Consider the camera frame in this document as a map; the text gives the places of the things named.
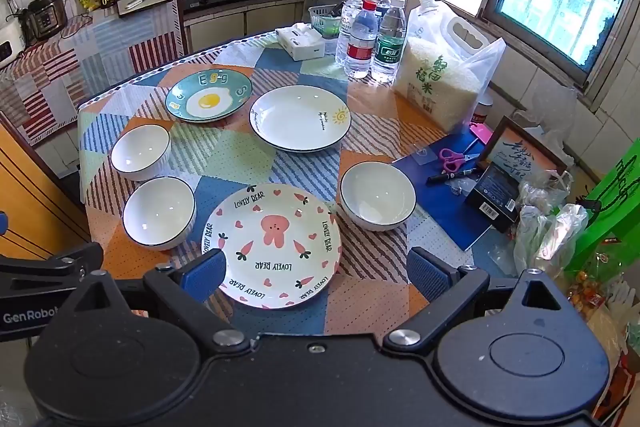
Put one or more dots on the white kitchen appliance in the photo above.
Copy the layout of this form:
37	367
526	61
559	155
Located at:
10	47

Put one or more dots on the clear acrylic piece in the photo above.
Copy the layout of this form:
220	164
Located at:
420	154

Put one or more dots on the kitchen knife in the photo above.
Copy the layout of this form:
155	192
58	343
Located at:
136	3

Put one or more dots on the white sun print plate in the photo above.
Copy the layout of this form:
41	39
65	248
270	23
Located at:
297	119

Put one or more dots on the white plastic bag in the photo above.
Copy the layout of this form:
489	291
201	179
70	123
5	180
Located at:
487	62

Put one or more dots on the black box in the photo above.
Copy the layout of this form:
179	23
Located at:
492	197

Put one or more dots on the crumpled clear plastic bags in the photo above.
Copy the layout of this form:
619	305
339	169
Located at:
547	227

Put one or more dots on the pink scissors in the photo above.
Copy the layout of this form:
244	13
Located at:
452	159

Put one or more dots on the white pink bunny plate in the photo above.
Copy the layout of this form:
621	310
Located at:
272	247

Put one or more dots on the blue folder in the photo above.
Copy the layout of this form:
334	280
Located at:
445	207

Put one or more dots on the green paper bag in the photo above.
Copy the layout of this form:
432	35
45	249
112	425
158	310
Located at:
612	207

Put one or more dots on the green label water bottle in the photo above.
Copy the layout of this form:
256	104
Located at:
389	49

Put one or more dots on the blue cap water bottle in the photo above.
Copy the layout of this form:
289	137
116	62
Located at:
382	4

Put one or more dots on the green plastic basket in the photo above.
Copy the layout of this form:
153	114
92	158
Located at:
324	22

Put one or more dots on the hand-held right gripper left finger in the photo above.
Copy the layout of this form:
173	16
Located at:
205	276

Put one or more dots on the small white red bottle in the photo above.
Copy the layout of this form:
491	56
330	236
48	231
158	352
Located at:
482	109

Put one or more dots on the framed calligraphy picture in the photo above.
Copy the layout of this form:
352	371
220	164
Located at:
525	152

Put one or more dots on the black marker pen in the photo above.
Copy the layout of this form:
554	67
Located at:
450	176

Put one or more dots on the white bowl dark rim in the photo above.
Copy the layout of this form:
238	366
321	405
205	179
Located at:
159	212
141	152
377	194

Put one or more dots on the pink tag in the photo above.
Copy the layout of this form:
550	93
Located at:
481	134

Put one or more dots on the yellow wooden door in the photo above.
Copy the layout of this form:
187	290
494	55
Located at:
35	202

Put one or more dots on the pile of snack bags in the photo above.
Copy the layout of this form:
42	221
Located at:
607	307

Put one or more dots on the red label water bottle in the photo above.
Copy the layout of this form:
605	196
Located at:
361	47

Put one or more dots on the striped counter cloth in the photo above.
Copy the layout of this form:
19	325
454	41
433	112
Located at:
100	57

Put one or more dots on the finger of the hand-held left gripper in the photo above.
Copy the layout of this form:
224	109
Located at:
45	267
3	223

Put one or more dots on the colourful patterned tablecloth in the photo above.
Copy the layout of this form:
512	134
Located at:
230	157

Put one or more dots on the clear bag of rice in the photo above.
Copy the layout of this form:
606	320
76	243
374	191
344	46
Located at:
435	77

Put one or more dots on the black pressure cooker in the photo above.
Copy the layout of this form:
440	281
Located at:
46	14

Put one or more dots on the teal fried egg plate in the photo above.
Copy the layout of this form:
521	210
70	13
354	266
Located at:
209	97

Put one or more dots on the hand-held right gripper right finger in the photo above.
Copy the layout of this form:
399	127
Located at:
426	276

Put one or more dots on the cabinet under stove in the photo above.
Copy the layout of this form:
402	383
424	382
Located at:
235	27

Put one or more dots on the clear water bottle white cap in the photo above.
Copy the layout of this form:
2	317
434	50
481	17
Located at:
346	34

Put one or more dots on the white tissue box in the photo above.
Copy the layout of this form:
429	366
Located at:
300	41

